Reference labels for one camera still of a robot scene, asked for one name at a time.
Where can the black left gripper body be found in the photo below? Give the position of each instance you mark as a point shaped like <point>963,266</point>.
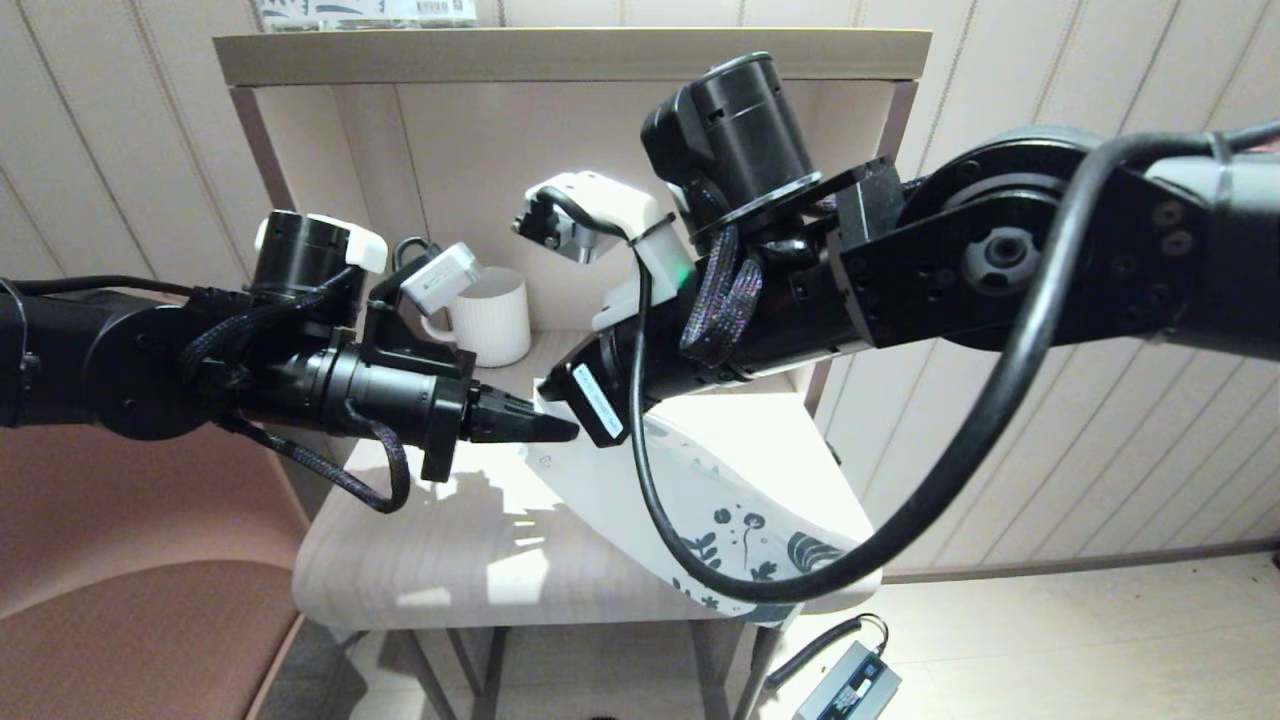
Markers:
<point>445,425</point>

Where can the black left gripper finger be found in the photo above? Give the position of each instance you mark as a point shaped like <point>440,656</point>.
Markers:
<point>520,430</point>
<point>510,405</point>

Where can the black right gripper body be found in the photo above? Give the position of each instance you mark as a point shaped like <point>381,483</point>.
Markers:
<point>590,400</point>

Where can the white blue-patterned plastic bag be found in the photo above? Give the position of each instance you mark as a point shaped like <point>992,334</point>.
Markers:
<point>720,500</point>

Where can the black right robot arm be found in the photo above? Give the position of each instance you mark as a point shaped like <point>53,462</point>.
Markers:
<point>950,270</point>

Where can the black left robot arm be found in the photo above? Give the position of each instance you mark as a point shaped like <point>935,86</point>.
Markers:
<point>150,360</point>

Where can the white ribbed mug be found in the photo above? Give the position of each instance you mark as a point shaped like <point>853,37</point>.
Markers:
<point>495,315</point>

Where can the light wood shelf table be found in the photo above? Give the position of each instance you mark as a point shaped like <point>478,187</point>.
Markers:
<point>480,150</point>

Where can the pinkish brown chair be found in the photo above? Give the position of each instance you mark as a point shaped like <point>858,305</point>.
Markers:
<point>120,640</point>

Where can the printed package with barcode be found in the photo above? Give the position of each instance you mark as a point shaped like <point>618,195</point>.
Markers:
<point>380,10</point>

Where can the black left camera bracket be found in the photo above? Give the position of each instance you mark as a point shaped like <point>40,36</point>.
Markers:
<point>400,340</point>

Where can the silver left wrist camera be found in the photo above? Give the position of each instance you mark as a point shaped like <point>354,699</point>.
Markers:
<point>440,278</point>

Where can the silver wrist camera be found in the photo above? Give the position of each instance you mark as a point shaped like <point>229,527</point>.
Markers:
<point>440,278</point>
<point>560,235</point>

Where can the white right camera bracket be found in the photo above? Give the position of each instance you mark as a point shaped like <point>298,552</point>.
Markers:
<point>640,240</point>

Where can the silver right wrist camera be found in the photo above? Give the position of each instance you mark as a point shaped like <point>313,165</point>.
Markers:
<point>560,235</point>

